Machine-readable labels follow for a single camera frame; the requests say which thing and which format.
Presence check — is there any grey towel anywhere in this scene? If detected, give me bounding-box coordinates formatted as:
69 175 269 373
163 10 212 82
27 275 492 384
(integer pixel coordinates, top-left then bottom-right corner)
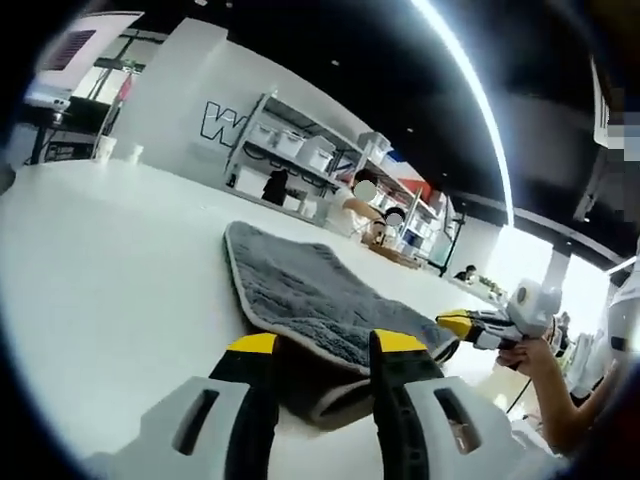
223 220 459 432

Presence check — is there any person's right hand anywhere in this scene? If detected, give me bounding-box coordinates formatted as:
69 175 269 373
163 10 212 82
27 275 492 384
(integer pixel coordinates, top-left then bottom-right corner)
494 342 545 375

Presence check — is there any black tripod stand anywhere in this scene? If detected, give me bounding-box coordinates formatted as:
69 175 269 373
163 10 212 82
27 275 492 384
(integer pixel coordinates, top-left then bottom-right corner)
437 212 469 277

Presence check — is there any person's white shirt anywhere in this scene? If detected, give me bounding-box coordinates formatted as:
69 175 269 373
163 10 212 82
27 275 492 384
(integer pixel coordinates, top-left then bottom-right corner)
567 257 640 401

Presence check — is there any wooden tray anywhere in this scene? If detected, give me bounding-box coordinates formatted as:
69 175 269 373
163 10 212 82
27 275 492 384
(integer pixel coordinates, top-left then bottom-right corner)
369 242 419 269

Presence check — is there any ceiling light strip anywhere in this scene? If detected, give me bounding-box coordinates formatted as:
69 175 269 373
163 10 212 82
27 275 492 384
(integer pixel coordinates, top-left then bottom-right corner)
409 0 517 227

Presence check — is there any white storage box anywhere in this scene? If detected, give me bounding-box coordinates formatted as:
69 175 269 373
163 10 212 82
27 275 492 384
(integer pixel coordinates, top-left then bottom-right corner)
249 122 279 149
277 129 306 156
357 132 391 164
302 135 337 171

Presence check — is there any black bag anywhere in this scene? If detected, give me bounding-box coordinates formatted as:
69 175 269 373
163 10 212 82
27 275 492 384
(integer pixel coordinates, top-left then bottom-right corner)
262 168 287 205

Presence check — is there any grey metal shelf rack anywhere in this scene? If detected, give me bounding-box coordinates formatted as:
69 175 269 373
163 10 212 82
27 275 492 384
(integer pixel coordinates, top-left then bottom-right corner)
224 92 451 261

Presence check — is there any black equipment case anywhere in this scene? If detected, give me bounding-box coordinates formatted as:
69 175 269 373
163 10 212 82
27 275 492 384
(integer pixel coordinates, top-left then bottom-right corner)
37 130 99 164

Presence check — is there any laptop with purple screen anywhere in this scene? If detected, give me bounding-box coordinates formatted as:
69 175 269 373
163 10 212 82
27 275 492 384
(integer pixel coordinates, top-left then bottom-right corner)
24 14 146 109

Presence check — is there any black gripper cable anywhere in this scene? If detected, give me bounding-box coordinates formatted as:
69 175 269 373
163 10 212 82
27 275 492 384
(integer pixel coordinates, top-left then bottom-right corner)
504 369 535 415

